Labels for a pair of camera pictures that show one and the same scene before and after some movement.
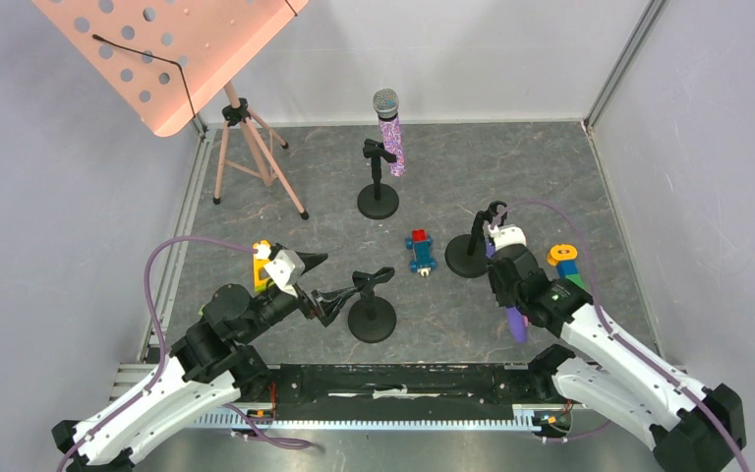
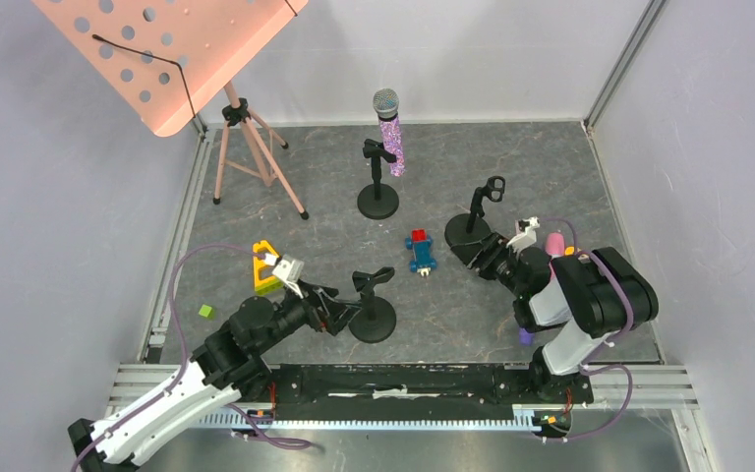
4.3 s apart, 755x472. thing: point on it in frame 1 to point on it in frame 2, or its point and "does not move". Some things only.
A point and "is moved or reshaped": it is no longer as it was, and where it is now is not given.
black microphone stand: (372, 319) does not move
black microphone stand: (466, 255) is moved or reshaped
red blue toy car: (420, 242) does not move
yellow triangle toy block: (261, 257) does not move
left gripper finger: (326, 304) to (339, 316)
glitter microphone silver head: (385, 106) does not move
